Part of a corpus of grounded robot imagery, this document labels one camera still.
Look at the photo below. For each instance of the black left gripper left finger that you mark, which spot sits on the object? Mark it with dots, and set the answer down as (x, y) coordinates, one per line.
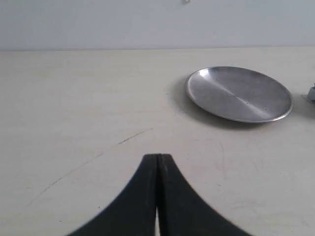
(133, 211)

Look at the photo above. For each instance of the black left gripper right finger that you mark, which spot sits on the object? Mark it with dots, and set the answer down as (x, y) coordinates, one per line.
(181, 211)

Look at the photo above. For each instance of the red dome push button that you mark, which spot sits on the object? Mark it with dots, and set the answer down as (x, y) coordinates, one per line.
(310, 97)

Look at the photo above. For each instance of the round steel plate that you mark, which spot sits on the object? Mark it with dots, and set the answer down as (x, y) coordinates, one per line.
(239, 94)

